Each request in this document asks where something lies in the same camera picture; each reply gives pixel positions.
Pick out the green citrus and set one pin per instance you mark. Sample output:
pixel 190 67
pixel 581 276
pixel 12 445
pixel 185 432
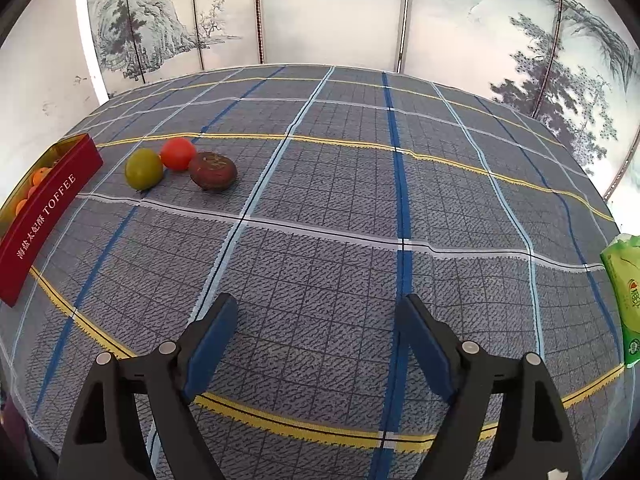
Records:
pixel 144 169

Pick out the dark maroon passion fruit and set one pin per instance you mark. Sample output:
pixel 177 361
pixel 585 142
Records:
pixel 212 171

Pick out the orange tangerine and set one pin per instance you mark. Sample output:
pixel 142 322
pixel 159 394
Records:
pixel 20 206

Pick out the green tissue pack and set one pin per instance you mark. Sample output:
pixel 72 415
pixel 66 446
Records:
pixel 621 260

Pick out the red toffee tin box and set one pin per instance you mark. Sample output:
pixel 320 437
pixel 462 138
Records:
pixel 73 161

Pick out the orange fruit in tin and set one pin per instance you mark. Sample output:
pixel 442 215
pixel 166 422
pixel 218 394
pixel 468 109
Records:
pixel 39 175

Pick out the blue plaid tablecloth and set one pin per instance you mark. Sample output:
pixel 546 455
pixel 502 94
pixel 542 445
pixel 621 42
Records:
pixel 354 187

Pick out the painted landscape folding screen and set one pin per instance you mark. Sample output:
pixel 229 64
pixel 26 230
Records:
pixel 571 64

